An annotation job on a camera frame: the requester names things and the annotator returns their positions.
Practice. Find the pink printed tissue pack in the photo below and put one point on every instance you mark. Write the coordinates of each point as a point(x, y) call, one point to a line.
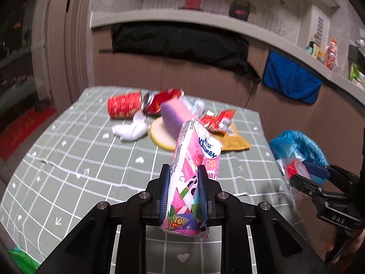
point(194, 159)

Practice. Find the white tissue wad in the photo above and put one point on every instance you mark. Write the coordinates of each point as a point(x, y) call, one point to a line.
point(128, 130)

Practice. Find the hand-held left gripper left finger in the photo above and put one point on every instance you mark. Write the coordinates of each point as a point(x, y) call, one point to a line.
point(165, 198)

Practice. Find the person's right hand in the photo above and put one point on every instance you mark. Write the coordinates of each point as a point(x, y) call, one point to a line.
point(334, 255)

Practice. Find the black cloth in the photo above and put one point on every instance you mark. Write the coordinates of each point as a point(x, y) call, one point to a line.
point(182, 45)

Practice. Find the green plastic bag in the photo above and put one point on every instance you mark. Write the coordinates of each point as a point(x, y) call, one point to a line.
point(21, 261)

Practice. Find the crumpled clear plastic bottle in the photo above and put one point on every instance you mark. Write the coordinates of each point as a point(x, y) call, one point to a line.
point(195, 105)

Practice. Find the red clear plastic wrapper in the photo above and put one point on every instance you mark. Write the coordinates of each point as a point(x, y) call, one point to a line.
point(296, 169)

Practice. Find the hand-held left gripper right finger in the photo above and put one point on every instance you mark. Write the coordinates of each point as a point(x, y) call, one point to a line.
point(204, 195)

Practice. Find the red paper cup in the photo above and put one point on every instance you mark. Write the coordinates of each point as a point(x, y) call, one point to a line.
point(122, 105)

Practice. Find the green white container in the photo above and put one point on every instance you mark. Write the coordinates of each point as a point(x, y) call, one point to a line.
point(358, 74)

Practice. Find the yellow packet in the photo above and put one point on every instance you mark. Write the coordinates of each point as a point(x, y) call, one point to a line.
point(236, 142)

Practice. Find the red floor mat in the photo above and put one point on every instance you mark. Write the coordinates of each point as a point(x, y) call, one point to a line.
point(22, 128)

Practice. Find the yellow green box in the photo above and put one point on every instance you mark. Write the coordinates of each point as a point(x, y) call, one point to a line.
point(315, 50)

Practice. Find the white countertop ledge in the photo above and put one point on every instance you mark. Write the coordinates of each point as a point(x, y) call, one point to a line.
point(176, 17)

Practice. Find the blue towel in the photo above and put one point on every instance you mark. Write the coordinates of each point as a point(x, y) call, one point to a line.
point(290, 77)

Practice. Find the white wall appliance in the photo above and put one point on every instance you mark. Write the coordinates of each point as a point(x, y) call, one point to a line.
point(316, 22)

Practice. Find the red orange bottle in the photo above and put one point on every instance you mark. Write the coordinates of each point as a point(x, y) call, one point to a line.
point(331, 54)

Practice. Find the crushed red can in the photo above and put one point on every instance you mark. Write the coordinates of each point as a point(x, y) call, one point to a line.
point(159, 102)

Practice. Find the red snack wrapper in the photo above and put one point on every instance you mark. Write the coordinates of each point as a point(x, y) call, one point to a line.
point(216, 118)

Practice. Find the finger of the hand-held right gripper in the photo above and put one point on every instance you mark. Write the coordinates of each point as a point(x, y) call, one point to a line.
point(319, 171)
point(305, 185)

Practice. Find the blue trash bag bin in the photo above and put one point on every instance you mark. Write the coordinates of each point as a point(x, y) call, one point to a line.
point(299, 145)

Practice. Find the purple sponge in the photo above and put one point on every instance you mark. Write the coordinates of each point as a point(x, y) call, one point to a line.
point(174, 117)

